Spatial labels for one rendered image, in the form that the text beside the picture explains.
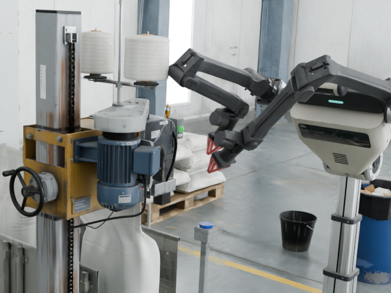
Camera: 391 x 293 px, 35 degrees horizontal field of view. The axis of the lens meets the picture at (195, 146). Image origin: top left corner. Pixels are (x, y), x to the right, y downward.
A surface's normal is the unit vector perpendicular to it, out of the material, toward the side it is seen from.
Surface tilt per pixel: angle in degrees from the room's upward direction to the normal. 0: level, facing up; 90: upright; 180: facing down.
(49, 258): 90
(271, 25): 90
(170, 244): 90
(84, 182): 90
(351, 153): 130
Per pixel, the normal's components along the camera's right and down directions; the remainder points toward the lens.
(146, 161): -0.21, 0.19
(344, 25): -0.59, 0.14
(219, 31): 0.81, 0.16
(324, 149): -0.48, 0.73
